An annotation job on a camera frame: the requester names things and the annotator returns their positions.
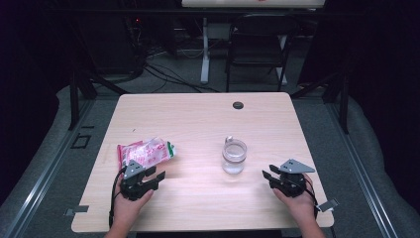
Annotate right hand-held gripper black cable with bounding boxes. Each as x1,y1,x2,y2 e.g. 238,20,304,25
303,184,320,219

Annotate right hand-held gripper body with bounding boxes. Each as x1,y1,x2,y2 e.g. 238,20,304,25
270,159,316,198

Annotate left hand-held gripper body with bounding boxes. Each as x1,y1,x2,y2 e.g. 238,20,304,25
119,159,148,201

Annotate pink printed plastic bag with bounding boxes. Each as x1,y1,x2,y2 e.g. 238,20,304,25
117,137,177,173

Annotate metal floor rail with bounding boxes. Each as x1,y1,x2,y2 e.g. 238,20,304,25
325,98,397,238
3,98,95,238

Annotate black folding chair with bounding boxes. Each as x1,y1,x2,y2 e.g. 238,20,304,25
225,13,300,93

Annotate clear glass jar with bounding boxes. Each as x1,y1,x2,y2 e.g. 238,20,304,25
221,145,248,176

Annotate hand-held gripper black cable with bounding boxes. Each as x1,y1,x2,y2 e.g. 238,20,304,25
303,184,320,219
108,167,128,229

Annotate person's left hand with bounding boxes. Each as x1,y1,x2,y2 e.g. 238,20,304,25
113,179,156,226

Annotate black floor cables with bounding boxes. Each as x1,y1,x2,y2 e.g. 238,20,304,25
142,62,221,94

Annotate white box under desk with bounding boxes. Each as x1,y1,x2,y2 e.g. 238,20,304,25
207,23,232,41

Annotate left hand-held gripper black cable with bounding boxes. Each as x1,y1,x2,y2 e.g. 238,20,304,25
108,167,128,229

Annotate black metal stand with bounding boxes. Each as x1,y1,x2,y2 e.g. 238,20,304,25
67,70,130,131
290,70,351,135

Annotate black tape square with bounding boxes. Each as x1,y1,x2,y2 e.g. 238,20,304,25
70,133,92,150

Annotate person's right hand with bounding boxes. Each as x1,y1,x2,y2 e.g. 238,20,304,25
271,173,316,226

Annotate white desk leg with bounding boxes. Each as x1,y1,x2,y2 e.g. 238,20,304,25
278,34,289,86
200,17,211,84

